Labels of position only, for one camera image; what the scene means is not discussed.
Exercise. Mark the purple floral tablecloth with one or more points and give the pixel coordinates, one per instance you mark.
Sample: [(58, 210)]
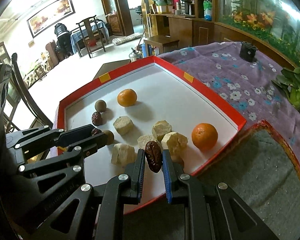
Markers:
[(246, 86)]

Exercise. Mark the beige peeled fruit chunk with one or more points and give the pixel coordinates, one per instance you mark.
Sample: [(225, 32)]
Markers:
[(123, 125)]

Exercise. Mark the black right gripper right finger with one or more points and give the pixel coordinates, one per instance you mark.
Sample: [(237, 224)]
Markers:
[(211, 212)]

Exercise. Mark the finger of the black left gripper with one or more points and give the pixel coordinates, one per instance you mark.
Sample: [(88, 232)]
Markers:
[(71, 156), (45, 136)]

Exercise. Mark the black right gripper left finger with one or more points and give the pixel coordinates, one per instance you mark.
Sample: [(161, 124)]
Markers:
[(85, 210)]

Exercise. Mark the red white shallow box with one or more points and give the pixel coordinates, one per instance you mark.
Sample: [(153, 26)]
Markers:
[(164, 92)]

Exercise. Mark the orange mandarin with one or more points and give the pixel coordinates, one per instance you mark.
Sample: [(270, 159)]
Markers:
[(204, 136), (127, 98)]

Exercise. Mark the wooden chair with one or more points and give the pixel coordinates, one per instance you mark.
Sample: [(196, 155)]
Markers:
[(92, 36)]

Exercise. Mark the green water bottle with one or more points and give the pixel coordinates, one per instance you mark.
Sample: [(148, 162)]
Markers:
[(207, 10)]

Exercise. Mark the dark red jujube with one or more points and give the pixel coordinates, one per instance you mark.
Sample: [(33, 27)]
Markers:
[(96, 118), (153, 155)]

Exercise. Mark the black cylindrical device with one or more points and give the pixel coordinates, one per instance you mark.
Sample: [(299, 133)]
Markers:
[(248, 51)]

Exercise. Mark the grey felt mat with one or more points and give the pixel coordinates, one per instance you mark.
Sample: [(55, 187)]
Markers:
[(258, 169)]

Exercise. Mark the brown longan fruit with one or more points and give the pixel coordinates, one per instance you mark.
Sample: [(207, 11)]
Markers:
[(110, 137), (100, 106)]

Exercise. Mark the green leafy vegetable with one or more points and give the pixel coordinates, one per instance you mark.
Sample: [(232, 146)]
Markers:
[(289, 82)]

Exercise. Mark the small wooden stool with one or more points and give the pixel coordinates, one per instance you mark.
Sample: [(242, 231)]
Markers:
[(161, 42)]

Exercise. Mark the wooden shelf cabinet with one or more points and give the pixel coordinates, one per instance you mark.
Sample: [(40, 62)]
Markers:
[(191, 22)]

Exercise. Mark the black thermos flask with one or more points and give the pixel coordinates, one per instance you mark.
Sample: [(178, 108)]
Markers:
[(186, 7)]

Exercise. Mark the framed wall painting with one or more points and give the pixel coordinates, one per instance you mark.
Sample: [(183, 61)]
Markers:
[(49, 15)]

